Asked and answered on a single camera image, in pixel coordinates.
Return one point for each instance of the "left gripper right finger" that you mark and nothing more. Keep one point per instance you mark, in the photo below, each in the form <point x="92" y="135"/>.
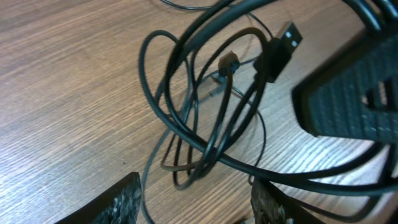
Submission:
<point x="271" y="205"/>

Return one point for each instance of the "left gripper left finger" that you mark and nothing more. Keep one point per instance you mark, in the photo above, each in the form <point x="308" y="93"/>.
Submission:
<point x="119" y="204"/>

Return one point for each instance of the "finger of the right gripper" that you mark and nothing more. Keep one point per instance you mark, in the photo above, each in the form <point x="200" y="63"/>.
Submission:
<point x="353" y="94"/>

